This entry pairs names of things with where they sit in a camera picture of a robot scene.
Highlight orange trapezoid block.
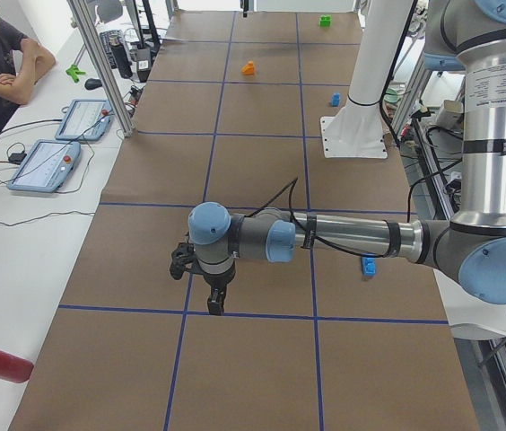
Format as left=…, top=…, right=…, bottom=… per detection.
left=240, top=61, right=256, bottom=76

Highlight blue block far side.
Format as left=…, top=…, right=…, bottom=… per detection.
left=361, top=256, right=377, bottom=277

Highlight teach pendant lower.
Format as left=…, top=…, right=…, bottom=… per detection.
left=7, top=139, right=82, bottom=193

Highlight teach pendant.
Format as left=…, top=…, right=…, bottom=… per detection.
left=55, top=99, right=112, bottom=141
left=7, top=139, right=82, bottom=193

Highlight teach pendant upper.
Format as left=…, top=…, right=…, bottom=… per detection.
left=55, top=99, right=112, bottom=141

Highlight black computer mouse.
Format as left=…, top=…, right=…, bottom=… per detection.
left=84, top=78, right=102, bottom=91

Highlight black water bottle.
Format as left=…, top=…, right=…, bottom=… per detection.
left=110, top=41, right=133, bottom=79

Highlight green plastic tool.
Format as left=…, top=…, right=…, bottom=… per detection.
left=65, top=64, right=86, bottom=84

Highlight black keyboard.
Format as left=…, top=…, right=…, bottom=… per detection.
left=99, top=30, right=123, bottom=50

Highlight green block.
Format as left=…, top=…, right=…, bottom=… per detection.
left=319, top=15, right=332, bottom=27

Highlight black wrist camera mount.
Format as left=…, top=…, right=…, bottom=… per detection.
left=170, top=242, right=202, bottom=280

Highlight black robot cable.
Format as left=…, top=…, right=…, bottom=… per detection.
left=248, top=176, right=400, bottom=259

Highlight aluminium frame post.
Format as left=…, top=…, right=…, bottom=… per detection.
left=67, top=0, right=134, bottom=137

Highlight white pedestal column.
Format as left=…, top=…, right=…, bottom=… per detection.
left=320, top=0, right=416, bottom=159

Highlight blue block near pedestal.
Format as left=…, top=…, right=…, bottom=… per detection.
left=330, top=92, right=341, bottom=107

